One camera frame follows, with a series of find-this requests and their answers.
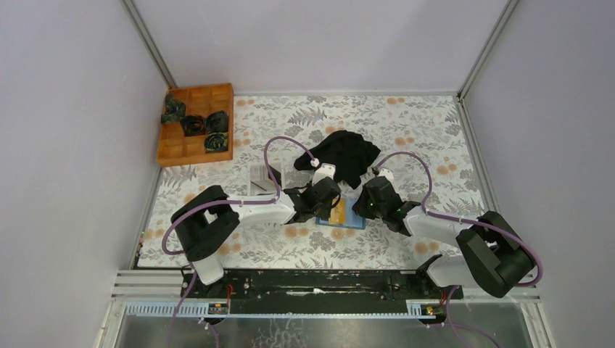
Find dark rolled sock top left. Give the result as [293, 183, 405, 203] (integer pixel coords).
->
[160, 93, 186, 125]

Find black crumpled cloth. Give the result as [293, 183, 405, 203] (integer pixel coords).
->
[294, 130, 381, 189]

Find dark rolled sock right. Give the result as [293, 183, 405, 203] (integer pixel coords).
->
[205, 110, 229, 133]

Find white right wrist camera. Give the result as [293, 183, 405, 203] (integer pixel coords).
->
[371, 166, 395, 183]

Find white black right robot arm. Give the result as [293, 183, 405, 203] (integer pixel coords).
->
[352, 176, 538, 299]

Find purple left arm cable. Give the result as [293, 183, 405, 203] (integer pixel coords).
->
[160, 136, 321, 348]

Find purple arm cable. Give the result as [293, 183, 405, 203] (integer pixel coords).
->
[160, 136, 321, 348]
[371, 152, 545, 348]

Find white plastic card box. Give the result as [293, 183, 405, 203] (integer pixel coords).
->
[247, 162, 284, 196]

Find dark rolled sock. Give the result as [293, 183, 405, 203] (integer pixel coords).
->
[179, 115, 206, 137]
[160, 93, 186, 125]
[204, 132, 228, 154]
[205, 110, 229, 133]

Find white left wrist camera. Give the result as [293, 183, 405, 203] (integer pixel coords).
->
[310, 159, 336, 186]

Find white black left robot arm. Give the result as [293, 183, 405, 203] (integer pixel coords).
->
[170, 178, 341, 298]

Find floral patterned table mat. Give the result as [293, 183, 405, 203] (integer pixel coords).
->
[136, 96, 486, 269]

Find dark rolled sock bottom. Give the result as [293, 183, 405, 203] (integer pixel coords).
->
[204, 132, 228, 154]

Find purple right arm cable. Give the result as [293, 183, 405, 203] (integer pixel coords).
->
[371, 152, 545, 348]

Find dark rolled sock middle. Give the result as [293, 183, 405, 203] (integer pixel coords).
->
[179, 115, 206, 137]

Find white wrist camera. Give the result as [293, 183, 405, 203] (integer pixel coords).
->
[310, 159, 336, 186]
[371, 166, 395, 183]

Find blue leather card holder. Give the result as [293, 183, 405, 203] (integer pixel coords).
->
[315, 197, 366, 230]

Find stack of credit cards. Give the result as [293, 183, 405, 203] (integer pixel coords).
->
[248, 165, 281, 196]

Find wooden compartment tray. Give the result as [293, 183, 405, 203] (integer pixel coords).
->
[157, 83, 234, 167]

